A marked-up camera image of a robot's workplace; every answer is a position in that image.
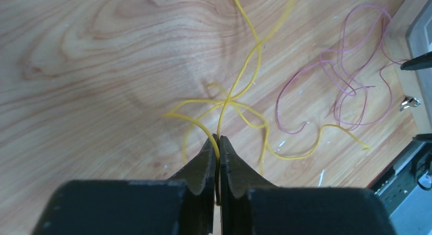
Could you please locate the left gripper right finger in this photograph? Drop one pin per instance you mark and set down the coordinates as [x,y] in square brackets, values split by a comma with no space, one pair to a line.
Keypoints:
[250,204]

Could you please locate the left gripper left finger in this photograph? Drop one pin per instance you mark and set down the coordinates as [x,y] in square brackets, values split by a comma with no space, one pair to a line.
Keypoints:
[180,204]

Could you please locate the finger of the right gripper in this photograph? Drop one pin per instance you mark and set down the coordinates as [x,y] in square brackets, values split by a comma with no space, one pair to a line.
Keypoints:
[421,62]
[427,138]

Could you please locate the wooden chessboard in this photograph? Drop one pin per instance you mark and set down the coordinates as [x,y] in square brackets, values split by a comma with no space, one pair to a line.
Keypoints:
[409,36]

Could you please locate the small metal board latch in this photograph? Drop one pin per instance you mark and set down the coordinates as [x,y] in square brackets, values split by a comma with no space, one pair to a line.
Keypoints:
[409,102]

